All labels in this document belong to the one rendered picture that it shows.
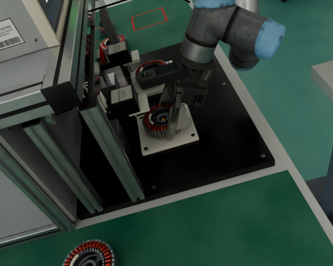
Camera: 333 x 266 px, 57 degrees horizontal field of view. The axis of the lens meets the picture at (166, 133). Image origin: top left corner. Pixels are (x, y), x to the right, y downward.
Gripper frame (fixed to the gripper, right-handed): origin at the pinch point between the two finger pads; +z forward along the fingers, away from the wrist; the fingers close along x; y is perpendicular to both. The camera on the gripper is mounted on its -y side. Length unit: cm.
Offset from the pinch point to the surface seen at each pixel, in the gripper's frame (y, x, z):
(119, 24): -6, 82, 9
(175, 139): 2.6, -6.1, 0.4
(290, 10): 148, 185, 8
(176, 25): 15, 63, -3
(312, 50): 136, 120, 15
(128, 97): -11.0, -2.3, -7.9
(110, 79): -12.5, 23.9, 4.2
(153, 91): 0.1, 17.0, 1.9
